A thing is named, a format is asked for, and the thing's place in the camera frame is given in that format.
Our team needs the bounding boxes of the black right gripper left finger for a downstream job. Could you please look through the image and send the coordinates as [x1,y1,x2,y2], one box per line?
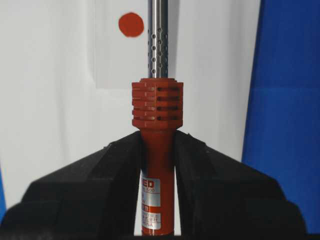
[0,132,142,240]

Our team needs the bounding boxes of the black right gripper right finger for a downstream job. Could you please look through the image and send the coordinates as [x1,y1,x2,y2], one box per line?
[174,131,320,240]

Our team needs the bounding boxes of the red soldering iron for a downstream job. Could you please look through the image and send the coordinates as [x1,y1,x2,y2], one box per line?
[132,0,183,236]

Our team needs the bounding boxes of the top orange dot mark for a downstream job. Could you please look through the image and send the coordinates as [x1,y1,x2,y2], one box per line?
[118,12,144,38]

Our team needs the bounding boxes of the blue mat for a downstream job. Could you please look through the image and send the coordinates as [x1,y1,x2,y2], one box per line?
[242,0,320,233]

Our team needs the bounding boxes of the white paper sheet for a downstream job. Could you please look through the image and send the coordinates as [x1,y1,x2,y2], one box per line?
[0,0,260,207]

